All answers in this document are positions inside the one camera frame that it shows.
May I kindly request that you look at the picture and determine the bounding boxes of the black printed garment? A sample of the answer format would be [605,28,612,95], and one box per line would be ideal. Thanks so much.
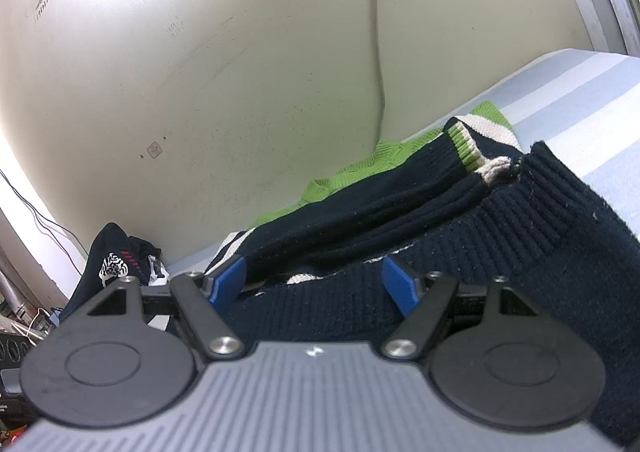
[58,223,169,322]

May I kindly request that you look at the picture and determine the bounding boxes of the thin black wires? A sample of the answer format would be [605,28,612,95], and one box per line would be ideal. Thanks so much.
[0,168,90,278]

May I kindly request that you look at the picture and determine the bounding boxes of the navy green knitted sweater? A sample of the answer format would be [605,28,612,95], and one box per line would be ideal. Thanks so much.
[210,101,639,444]

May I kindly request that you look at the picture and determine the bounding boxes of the small wall sticker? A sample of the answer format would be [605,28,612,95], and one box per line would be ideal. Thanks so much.
[145,141,163,160]

